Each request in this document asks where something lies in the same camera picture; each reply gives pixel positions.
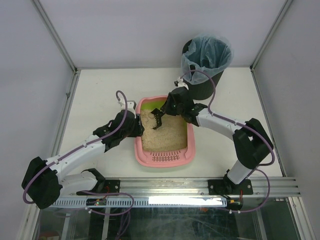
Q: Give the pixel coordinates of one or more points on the black litter scoop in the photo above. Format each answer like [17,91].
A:
[158,114]

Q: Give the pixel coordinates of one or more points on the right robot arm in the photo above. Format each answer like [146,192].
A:
[251,142]

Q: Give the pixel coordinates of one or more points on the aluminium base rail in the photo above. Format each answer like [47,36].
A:
[256,187]

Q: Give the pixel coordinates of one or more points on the beige cat litter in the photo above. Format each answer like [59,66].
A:
[170,136]

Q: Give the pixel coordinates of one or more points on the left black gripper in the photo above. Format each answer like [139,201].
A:
[138,125]

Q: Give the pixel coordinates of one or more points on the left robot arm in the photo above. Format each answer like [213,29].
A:
[47,179]

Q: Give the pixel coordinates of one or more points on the blue plastic bin liner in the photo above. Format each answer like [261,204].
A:
[205,55]

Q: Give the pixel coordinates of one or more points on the black trash bin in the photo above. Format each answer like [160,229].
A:
[204,90]

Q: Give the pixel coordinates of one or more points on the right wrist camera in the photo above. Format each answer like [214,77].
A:
[179,83]

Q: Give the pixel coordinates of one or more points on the pink litter box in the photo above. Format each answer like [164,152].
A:
[163,159]

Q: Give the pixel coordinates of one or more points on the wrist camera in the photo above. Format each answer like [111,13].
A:
[130,105]
[179,83]

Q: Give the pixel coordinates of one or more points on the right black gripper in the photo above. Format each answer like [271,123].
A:
[163,110]

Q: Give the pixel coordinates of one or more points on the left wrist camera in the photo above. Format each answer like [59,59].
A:
[130,105]

